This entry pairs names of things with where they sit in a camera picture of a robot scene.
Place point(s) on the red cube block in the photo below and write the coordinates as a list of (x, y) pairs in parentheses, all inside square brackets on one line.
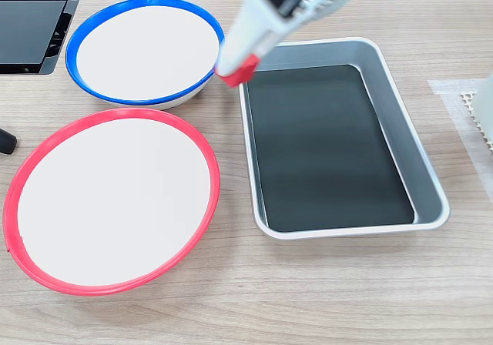
[(239, 78)]

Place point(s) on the silver metal tray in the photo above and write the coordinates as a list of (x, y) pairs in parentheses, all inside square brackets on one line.
[(416, 137)]

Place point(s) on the white dish blue rim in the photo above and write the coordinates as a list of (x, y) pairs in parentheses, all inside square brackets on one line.
[(146, 52)]

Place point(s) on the black tray liner mat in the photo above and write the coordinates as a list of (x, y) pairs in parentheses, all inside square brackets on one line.
[(327, 148)]

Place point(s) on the white dish red rim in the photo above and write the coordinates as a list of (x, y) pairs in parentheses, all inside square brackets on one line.
[(115, 202)]

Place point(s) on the translucent plastic sheet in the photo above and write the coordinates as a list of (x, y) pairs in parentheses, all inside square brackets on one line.
[(452, 90)]

